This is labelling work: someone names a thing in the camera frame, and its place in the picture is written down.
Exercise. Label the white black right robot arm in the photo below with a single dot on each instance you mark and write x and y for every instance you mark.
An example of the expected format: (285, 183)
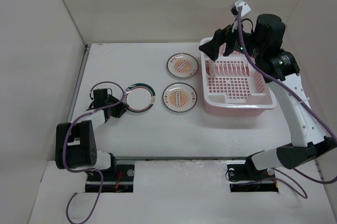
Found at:
(310, 136)

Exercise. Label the white plate green red rim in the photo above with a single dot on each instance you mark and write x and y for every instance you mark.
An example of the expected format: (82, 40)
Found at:
(140, 98)

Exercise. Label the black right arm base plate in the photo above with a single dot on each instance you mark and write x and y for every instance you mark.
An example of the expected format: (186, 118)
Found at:
(242, 180)

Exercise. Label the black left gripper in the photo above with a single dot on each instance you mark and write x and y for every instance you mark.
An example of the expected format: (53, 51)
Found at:
(120, 109)

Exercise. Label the orange sunburst plate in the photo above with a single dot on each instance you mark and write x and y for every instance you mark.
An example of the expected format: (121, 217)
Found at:
(179, 97)
(182, 65)

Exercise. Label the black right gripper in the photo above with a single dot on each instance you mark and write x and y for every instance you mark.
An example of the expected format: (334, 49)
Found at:
(211, 48)

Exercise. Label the white plate grey flower pattern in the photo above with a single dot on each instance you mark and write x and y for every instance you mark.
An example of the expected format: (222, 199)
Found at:
(212, 68)

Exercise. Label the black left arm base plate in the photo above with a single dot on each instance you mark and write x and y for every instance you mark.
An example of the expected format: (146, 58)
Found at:
(120, 180)

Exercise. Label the pink white dish rack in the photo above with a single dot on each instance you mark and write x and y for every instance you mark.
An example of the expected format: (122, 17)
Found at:
(237, 88)

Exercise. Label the orange sunburst plate front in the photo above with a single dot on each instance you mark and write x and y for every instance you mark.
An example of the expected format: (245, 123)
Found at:
(179, 97)

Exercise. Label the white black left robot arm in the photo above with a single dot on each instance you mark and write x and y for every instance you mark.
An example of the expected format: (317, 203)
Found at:
(75, 142)

